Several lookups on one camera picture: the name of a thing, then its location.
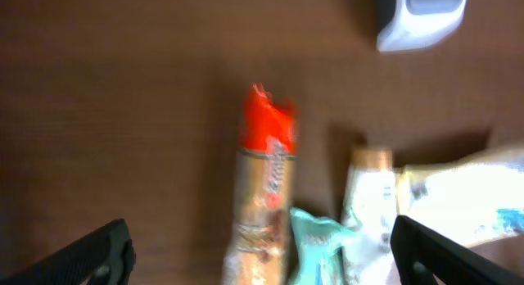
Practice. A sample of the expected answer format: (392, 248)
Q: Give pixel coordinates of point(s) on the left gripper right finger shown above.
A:
(425, 257)

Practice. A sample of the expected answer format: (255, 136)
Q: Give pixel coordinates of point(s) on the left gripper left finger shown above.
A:
(105, 256)

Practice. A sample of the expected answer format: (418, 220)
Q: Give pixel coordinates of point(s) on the white tube brown cap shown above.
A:
(369, 210)

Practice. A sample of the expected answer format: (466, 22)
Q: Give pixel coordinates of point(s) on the teal wet wipes pack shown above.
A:
(318, 241)

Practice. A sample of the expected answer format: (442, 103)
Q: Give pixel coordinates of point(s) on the orange spaghetti packet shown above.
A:
(258, 250)

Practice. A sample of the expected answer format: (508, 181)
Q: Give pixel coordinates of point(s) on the white barcode scanner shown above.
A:
(407, 25)

